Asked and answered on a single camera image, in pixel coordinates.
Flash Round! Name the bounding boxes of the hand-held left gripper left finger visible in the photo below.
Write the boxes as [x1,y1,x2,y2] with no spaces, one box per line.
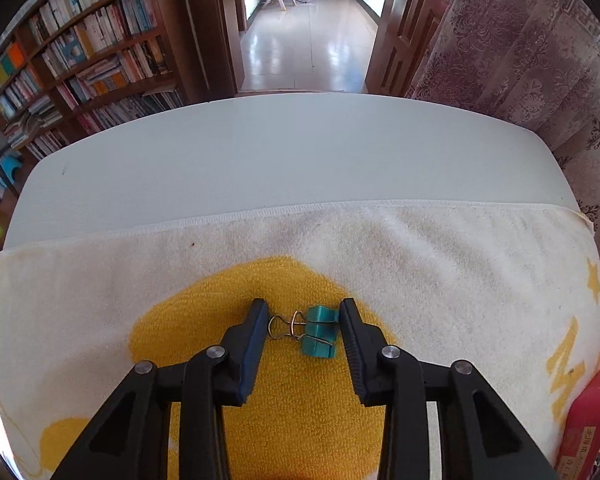
[50,298,271,480]

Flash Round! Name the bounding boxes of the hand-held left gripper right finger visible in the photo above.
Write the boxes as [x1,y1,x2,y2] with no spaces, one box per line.
[339,297,561,480]

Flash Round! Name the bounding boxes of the teal binder clip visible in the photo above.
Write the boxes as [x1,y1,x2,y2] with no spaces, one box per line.
[268,305,340,360]

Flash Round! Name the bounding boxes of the red rectangular tin box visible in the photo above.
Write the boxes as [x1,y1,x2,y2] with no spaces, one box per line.
[555,360,600,480]

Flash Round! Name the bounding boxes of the white yellow printed towel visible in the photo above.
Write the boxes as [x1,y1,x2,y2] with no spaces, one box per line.
[0,199,600,480]

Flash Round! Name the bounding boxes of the blue plastic stool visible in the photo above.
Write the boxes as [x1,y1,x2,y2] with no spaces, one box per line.
[0,156,27,183]

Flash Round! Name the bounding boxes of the wooden bookshelf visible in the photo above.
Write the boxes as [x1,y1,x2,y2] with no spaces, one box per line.
[0,0,191,221]

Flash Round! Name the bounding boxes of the wooden door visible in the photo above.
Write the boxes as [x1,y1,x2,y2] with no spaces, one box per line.
[364,0,476,100]

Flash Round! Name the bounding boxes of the purple floral lace curtain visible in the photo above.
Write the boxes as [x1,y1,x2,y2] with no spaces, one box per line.
[405,0,600,146]

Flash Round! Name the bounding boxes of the rows of books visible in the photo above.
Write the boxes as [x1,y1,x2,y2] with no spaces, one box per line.
[0,0,186,161]

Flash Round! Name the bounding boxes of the wooden door frame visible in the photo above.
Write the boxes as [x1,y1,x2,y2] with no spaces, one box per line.
[145,0,247,106]

